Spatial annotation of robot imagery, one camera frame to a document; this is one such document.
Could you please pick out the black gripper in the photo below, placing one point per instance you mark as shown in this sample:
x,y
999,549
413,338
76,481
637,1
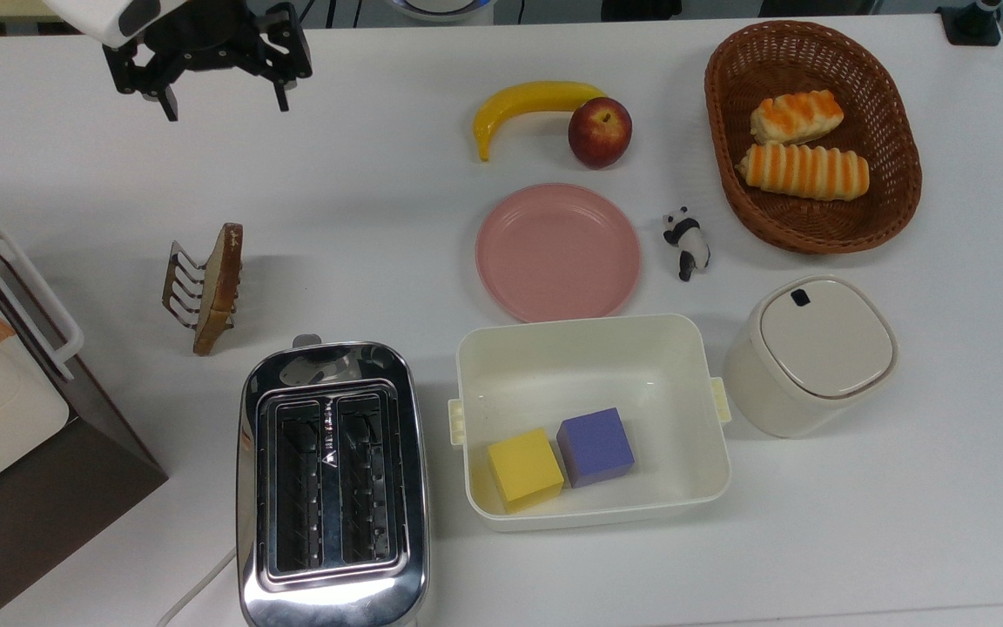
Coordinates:
x,y
205,35

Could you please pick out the brown-crust bread slice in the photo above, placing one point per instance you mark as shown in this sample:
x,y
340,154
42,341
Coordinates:
x,y
221,287

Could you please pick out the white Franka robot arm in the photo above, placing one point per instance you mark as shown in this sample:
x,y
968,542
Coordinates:
x,y
92,17

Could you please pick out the chrome two-slot toaster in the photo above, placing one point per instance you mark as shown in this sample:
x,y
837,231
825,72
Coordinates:
x,y
332,601

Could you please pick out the short striped bread roll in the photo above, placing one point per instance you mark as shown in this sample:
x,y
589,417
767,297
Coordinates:
x,y
796,117

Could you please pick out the long striped bread roll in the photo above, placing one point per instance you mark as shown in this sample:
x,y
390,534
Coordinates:
x,y
802,171

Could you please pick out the metal toast rack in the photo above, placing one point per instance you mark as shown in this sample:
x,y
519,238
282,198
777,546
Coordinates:
x,y
178,287

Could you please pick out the yellow banana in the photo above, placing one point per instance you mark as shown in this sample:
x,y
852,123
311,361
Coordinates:
x,y
519,97

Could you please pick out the red apple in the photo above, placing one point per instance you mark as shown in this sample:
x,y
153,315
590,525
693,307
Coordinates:
x,y
599,132

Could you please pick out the pink plate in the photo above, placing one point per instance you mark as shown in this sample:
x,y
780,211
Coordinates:
x,y
558,252

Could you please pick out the white plastic container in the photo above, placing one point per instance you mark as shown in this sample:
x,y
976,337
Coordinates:
x,y
554,374

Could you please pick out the panda figurine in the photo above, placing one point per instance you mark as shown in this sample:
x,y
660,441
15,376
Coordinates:
x,y
689,239

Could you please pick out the yellow cube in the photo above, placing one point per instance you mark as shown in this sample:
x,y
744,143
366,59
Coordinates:
x,y
523,470

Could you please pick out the purple cube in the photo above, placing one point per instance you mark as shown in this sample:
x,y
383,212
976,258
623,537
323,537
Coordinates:
x,y
595,448

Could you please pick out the cream lidded trash can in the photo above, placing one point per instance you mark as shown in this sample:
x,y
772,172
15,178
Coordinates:
x,y
815,348

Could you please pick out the brown wicker basket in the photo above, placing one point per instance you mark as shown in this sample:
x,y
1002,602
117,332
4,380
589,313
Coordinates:
x,y
889,131

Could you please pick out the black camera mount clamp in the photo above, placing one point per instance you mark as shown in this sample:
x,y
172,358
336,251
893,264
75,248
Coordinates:
x,y
970,26

